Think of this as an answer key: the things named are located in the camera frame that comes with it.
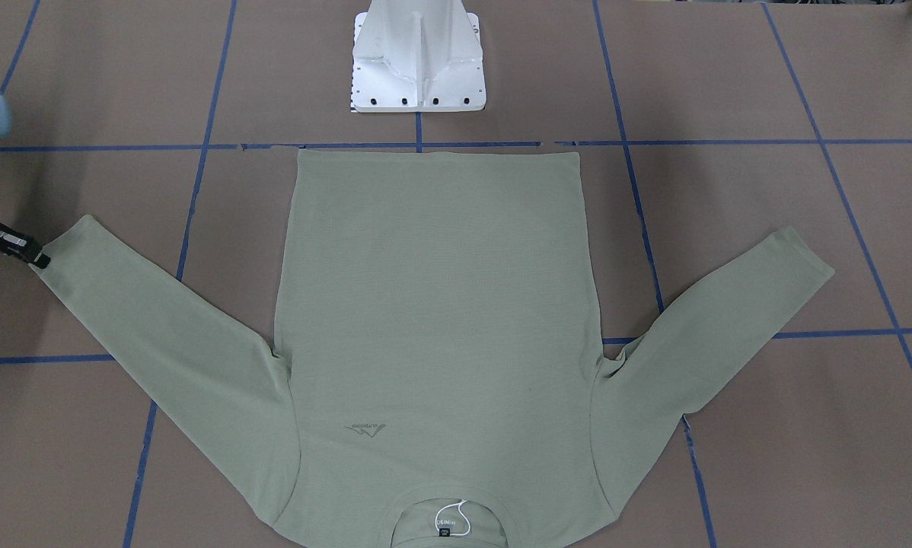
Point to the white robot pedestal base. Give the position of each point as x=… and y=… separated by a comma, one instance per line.
x=417, y=57

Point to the olive green long-sleeve shirt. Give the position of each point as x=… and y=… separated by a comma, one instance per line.
x=437, y=377

